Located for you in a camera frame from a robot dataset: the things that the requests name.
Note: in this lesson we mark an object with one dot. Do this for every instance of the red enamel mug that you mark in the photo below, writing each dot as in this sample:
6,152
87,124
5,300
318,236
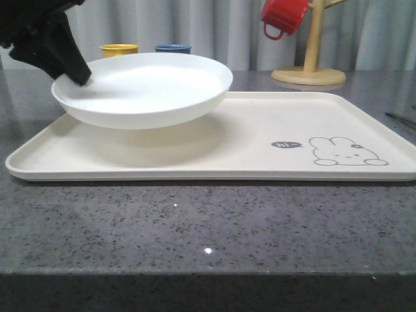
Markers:
284,15

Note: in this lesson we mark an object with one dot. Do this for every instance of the wooden mug tree stand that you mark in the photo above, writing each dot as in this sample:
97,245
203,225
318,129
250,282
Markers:
310,73

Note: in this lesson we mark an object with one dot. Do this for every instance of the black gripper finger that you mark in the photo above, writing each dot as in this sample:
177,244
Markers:
42,60
66,57

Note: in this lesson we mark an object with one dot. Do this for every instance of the white round plate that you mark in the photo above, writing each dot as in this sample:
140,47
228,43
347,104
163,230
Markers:
145,90

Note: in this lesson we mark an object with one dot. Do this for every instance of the yellow enamel mug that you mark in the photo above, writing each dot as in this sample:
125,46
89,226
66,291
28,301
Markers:
112,50

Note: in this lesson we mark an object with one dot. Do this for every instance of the blue enamel mug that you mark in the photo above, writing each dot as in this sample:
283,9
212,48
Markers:
173,48

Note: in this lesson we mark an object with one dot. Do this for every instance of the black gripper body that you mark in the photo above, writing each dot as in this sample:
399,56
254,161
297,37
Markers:
16,16

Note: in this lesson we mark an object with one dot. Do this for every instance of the cream rabbit serving tray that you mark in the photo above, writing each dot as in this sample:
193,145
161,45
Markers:
250,136

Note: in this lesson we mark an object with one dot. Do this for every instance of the silver metal fork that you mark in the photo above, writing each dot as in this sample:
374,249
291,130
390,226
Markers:
401,118

